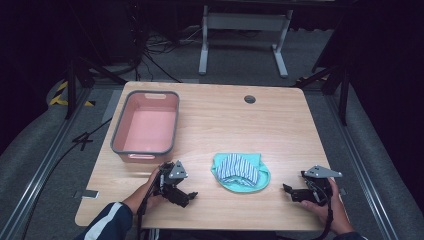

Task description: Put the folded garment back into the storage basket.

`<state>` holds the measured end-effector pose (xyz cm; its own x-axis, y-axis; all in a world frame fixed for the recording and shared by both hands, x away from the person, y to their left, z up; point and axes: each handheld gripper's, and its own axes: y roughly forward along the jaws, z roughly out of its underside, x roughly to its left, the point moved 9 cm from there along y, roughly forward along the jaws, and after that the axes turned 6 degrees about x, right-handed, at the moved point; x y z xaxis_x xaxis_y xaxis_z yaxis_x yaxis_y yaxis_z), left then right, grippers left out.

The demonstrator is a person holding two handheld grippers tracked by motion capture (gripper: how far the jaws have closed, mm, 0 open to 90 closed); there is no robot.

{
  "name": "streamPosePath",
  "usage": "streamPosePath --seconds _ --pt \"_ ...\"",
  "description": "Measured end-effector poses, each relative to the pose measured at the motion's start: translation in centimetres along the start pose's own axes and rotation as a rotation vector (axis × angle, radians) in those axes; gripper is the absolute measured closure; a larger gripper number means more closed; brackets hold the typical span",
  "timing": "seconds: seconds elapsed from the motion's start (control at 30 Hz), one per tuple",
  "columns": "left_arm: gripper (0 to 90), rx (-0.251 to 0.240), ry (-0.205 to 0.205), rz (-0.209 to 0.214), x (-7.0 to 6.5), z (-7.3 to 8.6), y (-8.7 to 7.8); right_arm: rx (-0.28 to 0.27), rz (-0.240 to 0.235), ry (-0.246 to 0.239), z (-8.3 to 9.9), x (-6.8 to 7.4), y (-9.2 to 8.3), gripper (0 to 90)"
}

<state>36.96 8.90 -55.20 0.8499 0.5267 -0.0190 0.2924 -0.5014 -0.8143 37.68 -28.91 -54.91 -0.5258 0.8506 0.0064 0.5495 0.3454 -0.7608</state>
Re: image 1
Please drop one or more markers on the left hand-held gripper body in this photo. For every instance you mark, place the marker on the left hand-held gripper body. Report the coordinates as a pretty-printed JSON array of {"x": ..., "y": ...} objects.
[{"x": 173, "y": 181}]

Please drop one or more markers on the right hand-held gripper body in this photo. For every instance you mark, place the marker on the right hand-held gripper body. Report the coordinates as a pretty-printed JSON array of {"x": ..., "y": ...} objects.
[{"x": 316, "y": 188}]

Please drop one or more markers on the teal and striped cloth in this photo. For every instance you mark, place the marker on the teal and striped cloth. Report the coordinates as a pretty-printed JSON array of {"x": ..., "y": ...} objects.
[{"x": 238, "y": 171}]

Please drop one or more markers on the pink basin with grey rim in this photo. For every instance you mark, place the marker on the pink basin with grey rim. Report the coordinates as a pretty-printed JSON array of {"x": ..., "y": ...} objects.
[{"x": 150, "y": 128}]

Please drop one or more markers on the person's left hand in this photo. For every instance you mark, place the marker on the person's left hand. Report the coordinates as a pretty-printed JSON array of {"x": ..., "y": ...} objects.
[{"x": 150, "y": 196}]

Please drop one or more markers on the person's right hand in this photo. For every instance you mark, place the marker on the person's right hand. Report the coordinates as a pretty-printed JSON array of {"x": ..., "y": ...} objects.
[{"x": 333, "y": 213}]

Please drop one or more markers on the grey tape patch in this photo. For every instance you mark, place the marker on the grey tape patch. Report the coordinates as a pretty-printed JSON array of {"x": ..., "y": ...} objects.
[{"x": 87, "y": 194}]

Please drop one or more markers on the black tripod stand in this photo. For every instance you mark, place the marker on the black tripod stand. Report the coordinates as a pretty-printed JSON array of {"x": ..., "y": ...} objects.
[
  {"x": 343, "y": 90},
  {"x": 71, "y": 86}
]

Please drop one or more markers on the yellow and black floor tape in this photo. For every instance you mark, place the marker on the yellow and black floor tape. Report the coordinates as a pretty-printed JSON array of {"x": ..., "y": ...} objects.
[{"x": 58, "y": 98}]

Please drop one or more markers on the grey metal floor rail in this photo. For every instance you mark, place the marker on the grey metal floor rail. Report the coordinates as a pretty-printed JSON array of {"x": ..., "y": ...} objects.
[
  {"x": 361, "y": 173},
  {"x": 40, "y": 173}
]

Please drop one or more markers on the white metal desk frame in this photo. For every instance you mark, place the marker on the white metal desk frame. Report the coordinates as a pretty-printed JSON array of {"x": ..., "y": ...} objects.
[{"x": 245, "y": 21}]

